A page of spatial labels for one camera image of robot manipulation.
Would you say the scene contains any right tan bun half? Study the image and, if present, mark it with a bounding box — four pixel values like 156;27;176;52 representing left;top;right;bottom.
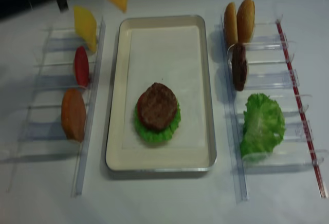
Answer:
236;0;255;43

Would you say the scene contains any white parchment paper sheet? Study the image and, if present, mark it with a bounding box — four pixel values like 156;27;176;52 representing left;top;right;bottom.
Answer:
122;26;209;150

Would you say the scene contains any green lettuce leaf on tray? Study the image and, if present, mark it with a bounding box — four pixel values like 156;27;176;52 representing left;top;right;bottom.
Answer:
134;100;181;145

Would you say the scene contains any yellow cheese slice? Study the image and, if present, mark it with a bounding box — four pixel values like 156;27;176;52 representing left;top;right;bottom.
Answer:
74;6;97;53

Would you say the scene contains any green lettuce leaf in rack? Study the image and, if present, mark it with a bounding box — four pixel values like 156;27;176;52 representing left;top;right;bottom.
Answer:
240;93;285;158

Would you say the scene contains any brown meat patty in rack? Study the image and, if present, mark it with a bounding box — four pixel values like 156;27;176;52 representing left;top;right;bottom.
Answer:
231;43;247;91

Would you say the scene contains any red tomato slice in rack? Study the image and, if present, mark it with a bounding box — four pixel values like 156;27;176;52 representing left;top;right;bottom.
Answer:
74;46;89;87

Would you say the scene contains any red tomato slice on tray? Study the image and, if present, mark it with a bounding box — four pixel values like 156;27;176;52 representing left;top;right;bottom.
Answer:
136;93;145;125

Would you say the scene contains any cream metal baking tray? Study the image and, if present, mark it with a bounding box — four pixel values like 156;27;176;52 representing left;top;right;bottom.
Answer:
105;15;216;172

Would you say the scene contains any clear acrylic rack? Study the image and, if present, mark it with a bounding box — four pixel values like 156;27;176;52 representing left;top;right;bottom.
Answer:
220;15;328;201
1;21;106;196

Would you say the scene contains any clear acrylic left rack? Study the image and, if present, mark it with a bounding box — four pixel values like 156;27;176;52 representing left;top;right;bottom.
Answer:
1;21;106;196

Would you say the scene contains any brown meat patty on tray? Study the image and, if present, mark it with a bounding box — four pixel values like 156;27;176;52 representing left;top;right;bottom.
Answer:
140;83;177;132

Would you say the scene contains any orange-brown bun half left rack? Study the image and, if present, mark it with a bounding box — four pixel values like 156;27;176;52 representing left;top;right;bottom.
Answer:
61;88;86;142

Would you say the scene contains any tan bun half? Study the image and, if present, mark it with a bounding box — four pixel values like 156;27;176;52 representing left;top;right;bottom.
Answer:
236;0;255;43
224;2;238;48

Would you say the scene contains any left tan bun half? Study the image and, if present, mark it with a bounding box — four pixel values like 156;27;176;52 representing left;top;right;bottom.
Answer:
224;2;238;48

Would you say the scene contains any clear acrylic right rack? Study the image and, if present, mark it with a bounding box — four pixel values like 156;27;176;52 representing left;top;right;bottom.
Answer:
220;15;328;201

